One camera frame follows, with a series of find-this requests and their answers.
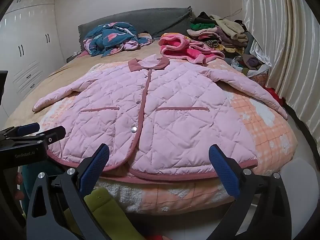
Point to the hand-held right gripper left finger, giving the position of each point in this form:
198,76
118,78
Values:
96,165

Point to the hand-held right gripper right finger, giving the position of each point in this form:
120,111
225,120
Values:
225,172

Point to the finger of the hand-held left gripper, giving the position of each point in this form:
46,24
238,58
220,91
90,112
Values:
28,128
55,133

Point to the pink quilted jacket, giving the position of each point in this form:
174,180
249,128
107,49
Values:
175,120

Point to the pile of folded clothes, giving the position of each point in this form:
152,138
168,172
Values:
225,35

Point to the person's left hand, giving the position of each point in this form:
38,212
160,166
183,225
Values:
18,180

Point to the person's right hand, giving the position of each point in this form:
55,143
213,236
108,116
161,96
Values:
167,237

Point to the teal garment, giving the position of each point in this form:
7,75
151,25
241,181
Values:
30,170

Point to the yellow-green garment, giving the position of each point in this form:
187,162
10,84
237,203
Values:
105,205

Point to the peach checked blanket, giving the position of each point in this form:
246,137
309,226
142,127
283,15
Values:
265,135

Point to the bed with tan sheet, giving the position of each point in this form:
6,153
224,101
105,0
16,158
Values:
62,77

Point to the white round object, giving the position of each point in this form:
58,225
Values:
297,175

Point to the white wardrobe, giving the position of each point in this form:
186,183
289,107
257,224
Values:
30,42

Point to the red plastic bag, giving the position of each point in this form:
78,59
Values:
273,95

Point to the teal flamingo print quilt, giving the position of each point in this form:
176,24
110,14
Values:
110,37

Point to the pink fleece blanket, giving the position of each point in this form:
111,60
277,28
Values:
175,45

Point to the grey padded headboard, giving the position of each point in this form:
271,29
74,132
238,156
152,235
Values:
150,20

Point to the cream satin curtain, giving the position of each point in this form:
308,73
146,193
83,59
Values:
275,30

